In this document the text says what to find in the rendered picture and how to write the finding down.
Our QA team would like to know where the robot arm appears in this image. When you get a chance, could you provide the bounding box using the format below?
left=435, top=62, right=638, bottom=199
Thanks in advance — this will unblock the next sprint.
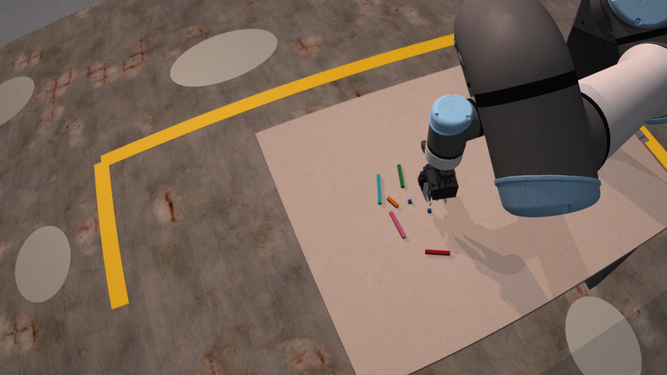
left=421, top=0, right=667, bottom=217

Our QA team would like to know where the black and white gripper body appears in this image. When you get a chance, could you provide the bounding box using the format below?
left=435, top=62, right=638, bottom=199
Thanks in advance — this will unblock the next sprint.
left=423, top=164, right=459, bottom=201

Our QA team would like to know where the red rod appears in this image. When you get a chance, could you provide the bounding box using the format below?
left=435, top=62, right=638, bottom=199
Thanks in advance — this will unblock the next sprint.
left=425, top=249, right=450, bottom=256

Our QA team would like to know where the pink rod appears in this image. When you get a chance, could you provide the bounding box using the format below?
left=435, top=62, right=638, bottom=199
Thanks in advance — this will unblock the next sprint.
left=389, top=211, right=406, bottom=239

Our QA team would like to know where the orange rod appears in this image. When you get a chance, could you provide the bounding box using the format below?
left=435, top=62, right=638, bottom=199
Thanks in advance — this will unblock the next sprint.
left=387, top=196, right=399, bottom=208

